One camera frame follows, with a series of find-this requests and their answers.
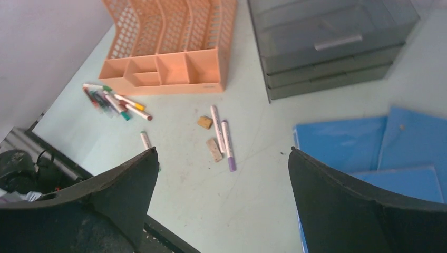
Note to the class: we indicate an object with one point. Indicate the grey transparent drawer unit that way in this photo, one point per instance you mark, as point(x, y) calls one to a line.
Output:
point(311, 46)

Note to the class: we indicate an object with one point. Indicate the white marker purple cap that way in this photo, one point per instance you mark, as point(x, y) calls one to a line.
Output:
point(228, 146)

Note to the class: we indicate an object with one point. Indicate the small square cork eraser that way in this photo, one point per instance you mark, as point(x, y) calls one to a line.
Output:
point(205, 122)

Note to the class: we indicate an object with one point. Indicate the white marker red cap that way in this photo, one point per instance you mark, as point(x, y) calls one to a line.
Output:
point(139, 112)

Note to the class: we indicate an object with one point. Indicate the white marker yellow cap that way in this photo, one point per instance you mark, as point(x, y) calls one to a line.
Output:
point(131, 102)

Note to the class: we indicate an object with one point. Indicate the white marker green cap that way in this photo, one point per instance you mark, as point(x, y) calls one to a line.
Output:
point(145, 140)
point(97, 87)

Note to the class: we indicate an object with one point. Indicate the red pen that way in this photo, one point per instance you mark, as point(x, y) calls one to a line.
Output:
point(91, 98)

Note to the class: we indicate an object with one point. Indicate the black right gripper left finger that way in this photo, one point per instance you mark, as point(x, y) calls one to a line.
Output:
point(104, 213)

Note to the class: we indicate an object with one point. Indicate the blue folder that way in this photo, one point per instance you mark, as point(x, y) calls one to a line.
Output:
point(350, 146)
point(411, 139)
point(417, 182)

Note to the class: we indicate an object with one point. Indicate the white marker teal cap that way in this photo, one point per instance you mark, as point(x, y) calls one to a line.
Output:
point(116, 105)

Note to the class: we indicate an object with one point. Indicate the dark blue pen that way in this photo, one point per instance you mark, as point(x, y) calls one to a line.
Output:
point(103, 103)

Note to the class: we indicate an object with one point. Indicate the long beige eraser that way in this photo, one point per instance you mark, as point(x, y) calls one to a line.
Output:
point(214, 150)

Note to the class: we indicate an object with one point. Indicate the orange plastic desk organizer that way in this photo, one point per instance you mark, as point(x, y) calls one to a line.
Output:
point(169, 46)

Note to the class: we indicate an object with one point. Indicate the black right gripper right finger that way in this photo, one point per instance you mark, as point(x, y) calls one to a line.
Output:
point(340, 213)

